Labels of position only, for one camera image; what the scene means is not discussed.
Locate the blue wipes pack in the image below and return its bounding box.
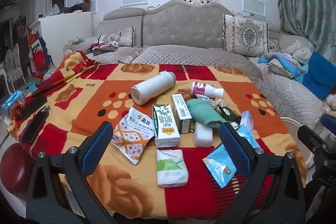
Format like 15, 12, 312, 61
1, 91, 27, 115

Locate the beige tufted sofa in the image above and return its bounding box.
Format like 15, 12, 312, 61
63, 0, 336, 135

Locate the white cabinet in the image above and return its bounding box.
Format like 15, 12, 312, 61
29, 11, 93, 67

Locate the blue foil packet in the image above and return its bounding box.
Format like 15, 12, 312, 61
202, 146, 237, 188

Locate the white thermos bottle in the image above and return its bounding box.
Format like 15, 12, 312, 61
131, 71, 176, 106

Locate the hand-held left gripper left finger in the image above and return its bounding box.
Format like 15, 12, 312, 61
26, 121, 114, 224

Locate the large embroidered cushion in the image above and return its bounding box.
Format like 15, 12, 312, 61
223, 13, 269, 57

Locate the blue cushion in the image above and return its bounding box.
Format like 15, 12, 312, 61
302, 51, 336, 100

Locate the white green paper box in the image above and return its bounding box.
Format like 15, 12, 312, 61
171, 94, 196, 134

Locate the orange red printed blanket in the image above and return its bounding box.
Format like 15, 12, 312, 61
8, 50, 307, 224

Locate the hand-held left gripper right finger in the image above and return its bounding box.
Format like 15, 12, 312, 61
219, 122, 306, 224

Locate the dark clothes heap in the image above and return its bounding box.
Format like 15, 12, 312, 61
88, 40, 122, 56

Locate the teal patterned curtain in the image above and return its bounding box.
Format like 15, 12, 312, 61
273, 0, 336, 62

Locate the white bottle pink label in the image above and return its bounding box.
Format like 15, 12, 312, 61
191, 81, 224, 97

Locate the red printed bag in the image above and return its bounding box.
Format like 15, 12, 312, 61
28, 30, 53, 77

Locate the white dining chair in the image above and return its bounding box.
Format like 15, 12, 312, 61
4, 43, 25, 90

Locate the orange white snack packet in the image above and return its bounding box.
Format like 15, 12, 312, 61
112, 106, 155, 165

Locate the green white milk carton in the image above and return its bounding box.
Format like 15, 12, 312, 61
152, 104, 181, 148

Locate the crumpled brown paper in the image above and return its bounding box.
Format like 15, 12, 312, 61
210, 98, 226, 109

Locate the pile of clothes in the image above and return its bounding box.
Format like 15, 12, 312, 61
257, 40, 313, 83

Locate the white green tissue pack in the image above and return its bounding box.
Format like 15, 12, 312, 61
156, 149, 189, 188

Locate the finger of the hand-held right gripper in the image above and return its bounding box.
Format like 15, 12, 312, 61
320, 112, 336, 131
297, 125, 336, 157

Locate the red round stool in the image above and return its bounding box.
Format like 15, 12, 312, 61
0, 144, 33, 195

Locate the green cloth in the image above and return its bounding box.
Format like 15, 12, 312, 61
186, 99, 229, 128

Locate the blue white small box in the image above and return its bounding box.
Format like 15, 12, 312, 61
235, 111, 260, 148

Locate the small embroidered cushion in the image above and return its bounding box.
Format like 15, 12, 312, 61
98, 26, 135, 47

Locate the dark green packet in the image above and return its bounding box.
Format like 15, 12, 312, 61
219, 106, 240, 125

